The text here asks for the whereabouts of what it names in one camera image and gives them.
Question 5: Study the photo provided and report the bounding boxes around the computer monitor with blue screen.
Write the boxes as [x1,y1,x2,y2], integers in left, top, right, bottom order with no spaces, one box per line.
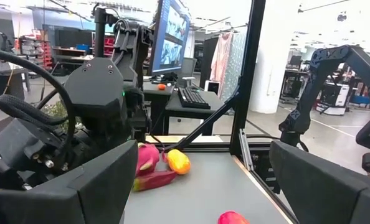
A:
[148,0,192,76]

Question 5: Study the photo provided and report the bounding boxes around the white equipment cart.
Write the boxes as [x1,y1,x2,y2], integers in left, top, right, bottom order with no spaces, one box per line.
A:
[315,81,351,116]

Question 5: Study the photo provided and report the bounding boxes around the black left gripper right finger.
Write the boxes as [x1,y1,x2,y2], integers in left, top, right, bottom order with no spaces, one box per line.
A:
[268,140,370,224]

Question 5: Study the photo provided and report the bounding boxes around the black frame post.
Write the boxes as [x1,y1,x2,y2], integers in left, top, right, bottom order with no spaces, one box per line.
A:
[229,0,267,156]

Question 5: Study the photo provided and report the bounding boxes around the braided black cable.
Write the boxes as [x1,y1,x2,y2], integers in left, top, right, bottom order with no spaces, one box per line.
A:
[0,93,70,128]

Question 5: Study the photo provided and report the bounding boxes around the black diagonal frame strut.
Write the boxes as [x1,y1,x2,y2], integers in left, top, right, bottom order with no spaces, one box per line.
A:
[163,92,241,152]

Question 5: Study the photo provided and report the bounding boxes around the grey patterned hanging cloth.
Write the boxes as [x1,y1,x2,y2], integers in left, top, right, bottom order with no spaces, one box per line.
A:
[219,30,247,103]

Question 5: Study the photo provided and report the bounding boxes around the red storage shelf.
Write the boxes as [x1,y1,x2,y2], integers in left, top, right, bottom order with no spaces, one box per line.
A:
[16,29,54,71]

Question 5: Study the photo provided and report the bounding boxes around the aluminium frame bracket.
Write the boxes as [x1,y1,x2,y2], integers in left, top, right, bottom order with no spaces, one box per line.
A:
[238,128,255,172]

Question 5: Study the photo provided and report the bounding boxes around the grey office chair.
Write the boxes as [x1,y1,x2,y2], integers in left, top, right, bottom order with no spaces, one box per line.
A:
[174,57,198,88]

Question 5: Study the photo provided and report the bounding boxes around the black desk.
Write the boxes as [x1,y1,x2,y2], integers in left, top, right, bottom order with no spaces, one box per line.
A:
[142,81,176,136]
[163,88,227,137]

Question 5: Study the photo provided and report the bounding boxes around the black drawer box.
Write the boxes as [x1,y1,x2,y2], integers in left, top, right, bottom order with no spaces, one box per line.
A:
[252,152,282,194]

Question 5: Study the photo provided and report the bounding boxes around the black table edge rail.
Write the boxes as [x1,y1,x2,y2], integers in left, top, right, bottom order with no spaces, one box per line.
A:
[144,134,234,154]
[231,151,300,224]

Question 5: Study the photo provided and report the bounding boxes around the orange red papaya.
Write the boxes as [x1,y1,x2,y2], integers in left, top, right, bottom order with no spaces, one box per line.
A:
[217,210,251,224]

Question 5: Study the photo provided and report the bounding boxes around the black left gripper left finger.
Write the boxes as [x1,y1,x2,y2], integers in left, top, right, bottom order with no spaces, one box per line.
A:
[0,139,139,224]

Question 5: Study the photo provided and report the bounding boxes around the white box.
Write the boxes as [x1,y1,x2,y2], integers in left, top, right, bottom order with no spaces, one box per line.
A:
[203,80,221,96]

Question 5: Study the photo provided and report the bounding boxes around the pink hanging cloth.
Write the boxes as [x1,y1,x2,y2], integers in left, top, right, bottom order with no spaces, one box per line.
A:
[209,30,235,91]

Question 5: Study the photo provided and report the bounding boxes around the black stand post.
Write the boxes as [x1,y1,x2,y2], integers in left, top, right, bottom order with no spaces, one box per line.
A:
[92,6,119,59]

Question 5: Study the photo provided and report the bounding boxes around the black keyboard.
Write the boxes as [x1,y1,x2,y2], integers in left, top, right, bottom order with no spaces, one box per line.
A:
[176,86,212,110]

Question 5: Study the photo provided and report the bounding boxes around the green plant with white flowers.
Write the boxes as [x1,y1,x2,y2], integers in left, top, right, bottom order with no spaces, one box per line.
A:
[40,100,82,133]

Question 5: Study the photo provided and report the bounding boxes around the red fruit with green end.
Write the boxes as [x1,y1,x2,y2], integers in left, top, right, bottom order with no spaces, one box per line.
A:
[131,169,179,193]

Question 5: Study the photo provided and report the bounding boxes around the yellow orange mango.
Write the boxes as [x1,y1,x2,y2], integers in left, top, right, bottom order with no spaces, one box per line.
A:
[166,148,192,176]

